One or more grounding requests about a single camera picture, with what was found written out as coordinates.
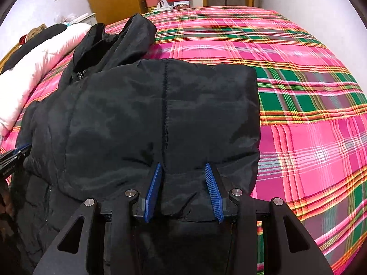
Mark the white pillow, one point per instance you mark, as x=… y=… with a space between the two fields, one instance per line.
x=31 y=66

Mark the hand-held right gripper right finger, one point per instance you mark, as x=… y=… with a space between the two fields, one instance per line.
x=214 y=194

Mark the black puffer jacket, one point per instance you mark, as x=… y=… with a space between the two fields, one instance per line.
x=129 y=114

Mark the pink green plaid bed sheet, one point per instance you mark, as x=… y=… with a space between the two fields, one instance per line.
x=301 y=77

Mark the pink plastic container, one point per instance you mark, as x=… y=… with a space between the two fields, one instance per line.
x=152 y=1

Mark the white bag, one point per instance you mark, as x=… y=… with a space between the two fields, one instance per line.
x=162 y=7

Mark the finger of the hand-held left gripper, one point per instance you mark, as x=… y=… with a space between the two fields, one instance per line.
x=23 y=147

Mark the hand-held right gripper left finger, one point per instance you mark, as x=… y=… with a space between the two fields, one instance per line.
x=152 y=190

